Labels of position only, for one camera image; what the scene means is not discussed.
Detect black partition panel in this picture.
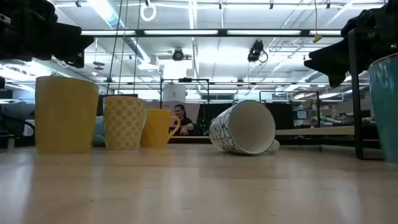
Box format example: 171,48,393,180
198,102,295,137

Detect white mug yellow dots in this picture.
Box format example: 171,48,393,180
103,95,147,151

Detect pink backdrop curtain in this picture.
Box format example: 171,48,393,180
144,101,201,136

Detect thin hanging cord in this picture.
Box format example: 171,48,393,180
117,0,129,95

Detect black table edge rail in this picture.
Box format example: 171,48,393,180
0,136,383,149

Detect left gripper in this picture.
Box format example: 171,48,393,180
27,0,95,69

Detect silver ceiling duct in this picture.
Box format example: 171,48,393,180
86,0,153,65

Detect light blue mug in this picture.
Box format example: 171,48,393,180
92,115,106,147

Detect black ceiling camera with cable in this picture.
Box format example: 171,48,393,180
247,39,269,63

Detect white mug blue mosaic pattern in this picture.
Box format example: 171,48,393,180
208,100,281,156

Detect small yellow mug yellow handle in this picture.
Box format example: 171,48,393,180
141,108,182,148

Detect large yellow mug white handle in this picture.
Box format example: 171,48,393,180
34,75,100,154

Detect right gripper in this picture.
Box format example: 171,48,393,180
303,7,374,88

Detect black frame wooden shelf rack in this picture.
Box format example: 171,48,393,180
275,28,386,161

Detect white cable ring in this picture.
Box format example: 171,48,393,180
139,2,157,22

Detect black background frame rig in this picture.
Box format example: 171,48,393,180
160,77,210,137

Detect person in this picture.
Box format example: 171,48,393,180
169,104,195,136
23,110,36,138

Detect teal mug white handle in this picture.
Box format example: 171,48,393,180
368,52,398,165

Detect yellow hanging tag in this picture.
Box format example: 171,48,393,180
313,0,323,44

